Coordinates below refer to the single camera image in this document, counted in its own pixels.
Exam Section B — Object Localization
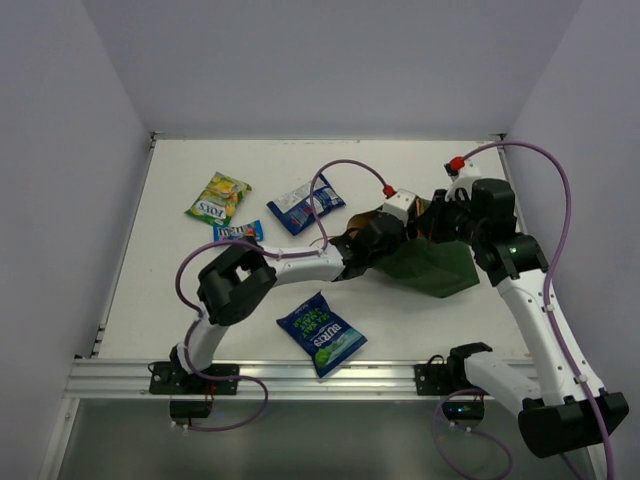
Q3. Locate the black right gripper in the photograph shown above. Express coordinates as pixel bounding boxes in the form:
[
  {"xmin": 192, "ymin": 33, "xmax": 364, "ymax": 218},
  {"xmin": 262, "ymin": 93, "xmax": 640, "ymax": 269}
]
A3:
[{"xmin": 412, "ymin": 188, "xmax": 485, "ymax": 248}]

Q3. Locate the green paper bag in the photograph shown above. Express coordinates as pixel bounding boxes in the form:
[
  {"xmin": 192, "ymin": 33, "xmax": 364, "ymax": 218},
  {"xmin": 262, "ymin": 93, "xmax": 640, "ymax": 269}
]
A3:
[{"xmin": 330, "ymin": 196, "xmax": 480, "ymax": 298}]

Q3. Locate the dark blue snack bag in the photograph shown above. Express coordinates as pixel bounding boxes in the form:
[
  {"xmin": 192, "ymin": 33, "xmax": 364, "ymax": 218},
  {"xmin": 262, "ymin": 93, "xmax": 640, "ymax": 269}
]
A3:
[{"xmin": 266, "ymin": 175, "xmax": 346, "ymax": 236}]

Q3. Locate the blue Burts crisps bag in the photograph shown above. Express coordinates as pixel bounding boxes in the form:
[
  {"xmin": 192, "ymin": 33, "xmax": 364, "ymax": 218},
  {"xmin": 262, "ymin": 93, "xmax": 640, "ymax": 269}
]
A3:
[{"xmin": 276, "ymin": 292, "xmax": 368, "ymax": 378}]

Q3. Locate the blue M&Ms packet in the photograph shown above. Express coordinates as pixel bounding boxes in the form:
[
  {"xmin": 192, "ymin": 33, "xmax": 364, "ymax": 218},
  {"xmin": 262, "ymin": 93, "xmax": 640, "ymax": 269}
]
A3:
[{"xmin": 213, "ymin": 220, "xmax": 264, "ymax": 242}]

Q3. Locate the green Fox's candy bag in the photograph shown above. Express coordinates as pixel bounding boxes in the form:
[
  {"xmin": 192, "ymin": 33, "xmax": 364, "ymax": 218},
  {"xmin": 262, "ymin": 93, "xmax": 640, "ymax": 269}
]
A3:
[{"xmin": 185, "ymin": 172, "xmax": 252, "ymax": 227}]

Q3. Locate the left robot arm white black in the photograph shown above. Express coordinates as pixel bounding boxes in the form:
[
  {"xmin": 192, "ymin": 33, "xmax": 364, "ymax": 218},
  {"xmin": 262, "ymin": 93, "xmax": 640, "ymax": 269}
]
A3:
[{"xmin": 170, "ymin": 210, "xmax": 408, "ymax": 393}]

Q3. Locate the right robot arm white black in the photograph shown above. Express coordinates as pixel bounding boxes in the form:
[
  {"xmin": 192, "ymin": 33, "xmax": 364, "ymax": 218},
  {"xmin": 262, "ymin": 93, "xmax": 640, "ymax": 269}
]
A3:
[{"xmin": 417, "ymin": 179, "xmax": 629, "ymax": 458}]

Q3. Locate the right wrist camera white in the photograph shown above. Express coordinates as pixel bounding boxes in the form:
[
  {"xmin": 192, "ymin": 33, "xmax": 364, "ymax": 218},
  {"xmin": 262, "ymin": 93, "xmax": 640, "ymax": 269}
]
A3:
[{"xmin": 444, "ymin": 156, "xmax": 482, "ymax": 201}]

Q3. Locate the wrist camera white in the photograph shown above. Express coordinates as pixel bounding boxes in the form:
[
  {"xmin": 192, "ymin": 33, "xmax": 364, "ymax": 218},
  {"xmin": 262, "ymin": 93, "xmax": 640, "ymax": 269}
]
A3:
[
  {"xmin": 444, "ymin": 156, "xmax": 482, "ymax": 201},
  {"xmin": 380, "ymin": 185, "xmax": 416, "ymax": 224}
]

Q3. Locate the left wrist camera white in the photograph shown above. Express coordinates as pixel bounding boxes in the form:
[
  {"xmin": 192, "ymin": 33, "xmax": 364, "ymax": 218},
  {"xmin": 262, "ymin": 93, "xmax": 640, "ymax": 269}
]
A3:
[{"xmin": 380, "ymin": 185, "xmax": 416, "ymax": 224}]

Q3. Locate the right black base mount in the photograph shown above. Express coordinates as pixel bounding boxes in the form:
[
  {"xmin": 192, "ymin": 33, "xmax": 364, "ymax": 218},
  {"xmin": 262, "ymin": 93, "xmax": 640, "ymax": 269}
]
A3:
[{"xmin": 413, "ymin": 342, "xmax": 493, "ymax": 428}]

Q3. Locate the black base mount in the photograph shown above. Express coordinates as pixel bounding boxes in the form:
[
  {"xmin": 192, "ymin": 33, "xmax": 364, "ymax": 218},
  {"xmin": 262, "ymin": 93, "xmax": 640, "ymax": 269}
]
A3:
[
  {"xmin": 147, "ymin": 361, "xmax": 240, "ymax": 426},
  {"xmin": 413, "ymin": 342, "xmax": 493, "ymax": 428}
]

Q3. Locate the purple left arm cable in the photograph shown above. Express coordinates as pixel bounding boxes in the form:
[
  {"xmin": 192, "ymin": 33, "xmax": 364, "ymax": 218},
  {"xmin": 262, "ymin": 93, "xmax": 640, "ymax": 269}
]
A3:
[{"xmin": 171, "ymin": 159, "xmax": 269, "ymax": 431}]

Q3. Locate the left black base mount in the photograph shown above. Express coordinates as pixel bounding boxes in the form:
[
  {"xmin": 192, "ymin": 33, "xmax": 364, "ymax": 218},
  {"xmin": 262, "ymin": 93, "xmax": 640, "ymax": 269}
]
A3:
[{"xmin": 147, "ymin": 361, "xmax": 240, "ymax": 426}]

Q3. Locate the aluminium front rail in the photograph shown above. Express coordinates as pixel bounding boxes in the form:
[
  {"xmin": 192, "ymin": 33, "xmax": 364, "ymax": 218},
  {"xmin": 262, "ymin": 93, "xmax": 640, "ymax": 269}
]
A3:
[{"xmin": 64, "ymin": 359, "xmax": 428, "ymax": 401}]

